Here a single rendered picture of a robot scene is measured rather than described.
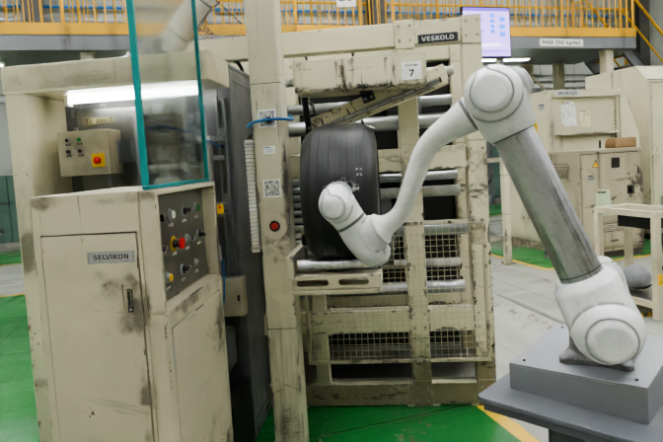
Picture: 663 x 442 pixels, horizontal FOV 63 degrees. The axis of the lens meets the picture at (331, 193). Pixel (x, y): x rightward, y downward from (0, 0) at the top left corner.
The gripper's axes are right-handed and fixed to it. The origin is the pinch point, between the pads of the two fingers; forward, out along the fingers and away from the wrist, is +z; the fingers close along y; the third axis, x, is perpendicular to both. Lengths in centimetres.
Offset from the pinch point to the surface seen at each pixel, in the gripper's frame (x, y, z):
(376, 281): 42.3, -9.6, 8.0
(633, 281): 135, -204, 225
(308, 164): -6.2, 13.6, 8.2
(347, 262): 35.1, 1.5, 11.3
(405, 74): -37, -27, 55
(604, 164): 77, -260, 430
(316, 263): 35.0, 14.3, 11.4
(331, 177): -1.3, 4.9, 4.6
